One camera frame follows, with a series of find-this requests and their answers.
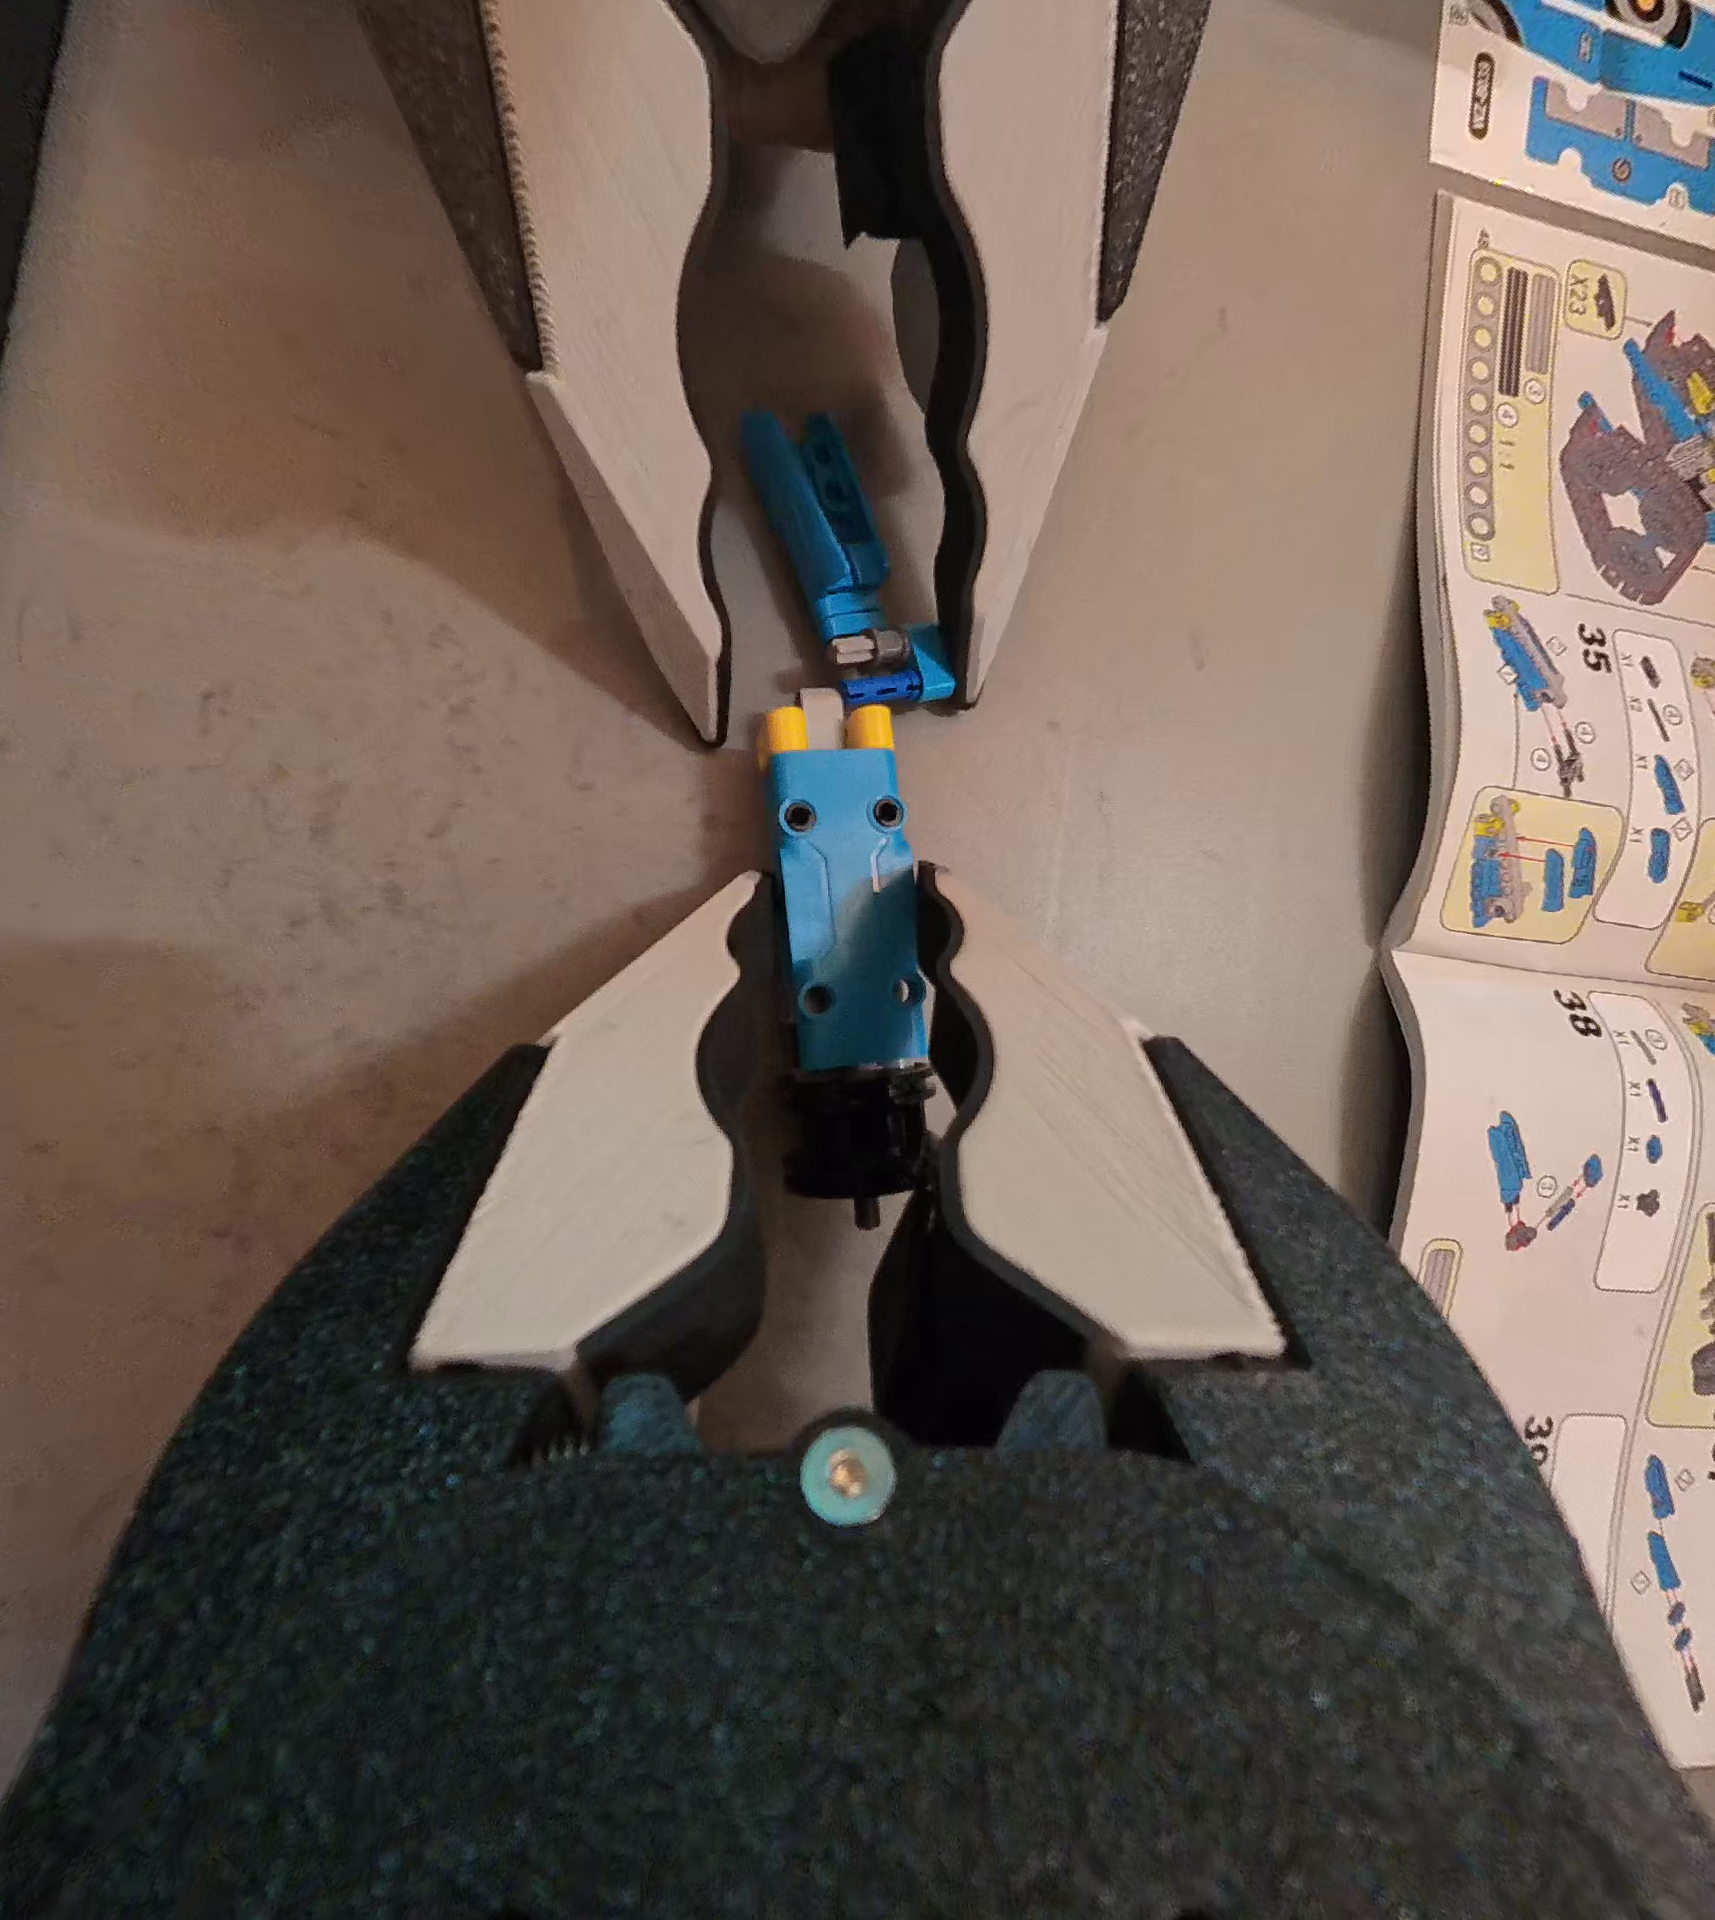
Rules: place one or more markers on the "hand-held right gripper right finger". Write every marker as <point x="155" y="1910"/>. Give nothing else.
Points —
<point x="1098" y="1199"/>

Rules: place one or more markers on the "blue sticker sheet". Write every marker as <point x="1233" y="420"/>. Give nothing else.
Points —
<point x="1578" y="135"/>

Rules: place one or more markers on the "blue motor block yellow pins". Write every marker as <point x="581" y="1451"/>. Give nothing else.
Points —
<point x="843" y="899"/>

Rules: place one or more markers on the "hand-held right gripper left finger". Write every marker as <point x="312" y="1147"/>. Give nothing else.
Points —
<point x="588" y="1199"/>

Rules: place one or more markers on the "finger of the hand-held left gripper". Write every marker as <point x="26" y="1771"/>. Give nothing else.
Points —
<point x="602" y="301"/>
<point x="1038" y="301"/>

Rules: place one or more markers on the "small blue beam assembly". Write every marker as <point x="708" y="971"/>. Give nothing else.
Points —
<point x="819" y="509"/>

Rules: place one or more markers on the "open instruction booklet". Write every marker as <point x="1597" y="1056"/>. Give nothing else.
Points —
<point x="1621" y="899"/>

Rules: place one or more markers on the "black wheel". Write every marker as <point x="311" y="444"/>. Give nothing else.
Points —
<point x="843" y="1138"/>

